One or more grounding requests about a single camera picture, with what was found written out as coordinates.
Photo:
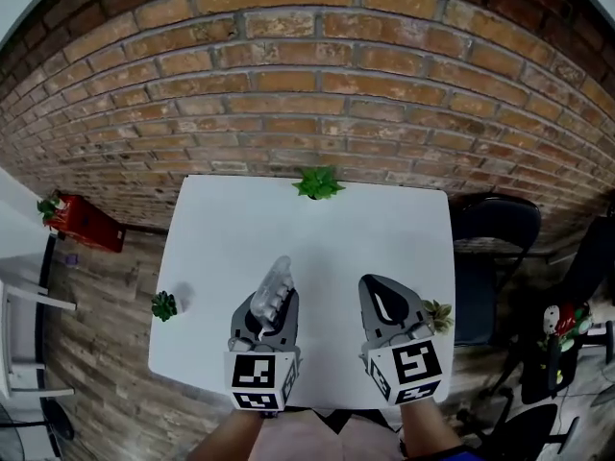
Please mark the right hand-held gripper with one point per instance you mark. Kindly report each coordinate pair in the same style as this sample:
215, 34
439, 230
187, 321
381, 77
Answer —
408, 368

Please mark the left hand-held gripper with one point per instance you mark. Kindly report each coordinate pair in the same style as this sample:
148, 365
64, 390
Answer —
254, 372

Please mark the person's right forearm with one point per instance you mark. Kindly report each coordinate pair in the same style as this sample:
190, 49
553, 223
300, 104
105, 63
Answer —
425, 425

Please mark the person's left forearm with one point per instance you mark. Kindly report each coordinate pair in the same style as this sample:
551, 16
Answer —
226, 437

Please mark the pale green succulent plant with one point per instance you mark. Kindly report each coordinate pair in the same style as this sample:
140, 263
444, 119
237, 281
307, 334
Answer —
439, 316

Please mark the dark green succulent plant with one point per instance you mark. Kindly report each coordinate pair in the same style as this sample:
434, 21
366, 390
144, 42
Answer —
164, 306

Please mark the black folding chair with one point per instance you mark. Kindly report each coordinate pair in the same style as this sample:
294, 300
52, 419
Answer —
495, 238

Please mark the bright green potted plant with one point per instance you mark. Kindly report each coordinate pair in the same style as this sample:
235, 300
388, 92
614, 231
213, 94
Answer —
318, 183

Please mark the person's blue sleeve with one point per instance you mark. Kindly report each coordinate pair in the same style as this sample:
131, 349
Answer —
442, 453

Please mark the colourful toy figures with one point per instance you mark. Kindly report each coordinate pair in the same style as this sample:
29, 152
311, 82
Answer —
569, 324

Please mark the black swivel chair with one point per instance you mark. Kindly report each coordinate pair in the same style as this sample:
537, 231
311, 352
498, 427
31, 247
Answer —
523, 435

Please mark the red box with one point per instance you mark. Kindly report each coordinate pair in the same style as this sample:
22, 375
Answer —
91, 226

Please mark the small purple floor item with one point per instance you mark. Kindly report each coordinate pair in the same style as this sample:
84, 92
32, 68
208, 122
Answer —
71, 259

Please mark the black office chair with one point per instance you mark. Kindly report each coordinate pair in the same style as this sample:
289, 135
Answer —
591, 262

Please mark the green plant on red box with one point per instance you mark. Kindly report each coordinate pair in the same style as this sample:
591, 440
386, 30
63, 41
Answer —
49, 209

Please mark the black standing fan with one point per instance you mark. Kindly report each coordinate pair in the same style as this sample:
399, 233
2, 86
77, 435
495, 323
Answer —
29, 432

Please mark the white furniture frame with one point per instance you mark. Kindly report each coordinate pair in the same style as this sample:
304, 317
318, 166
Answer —
19, 276

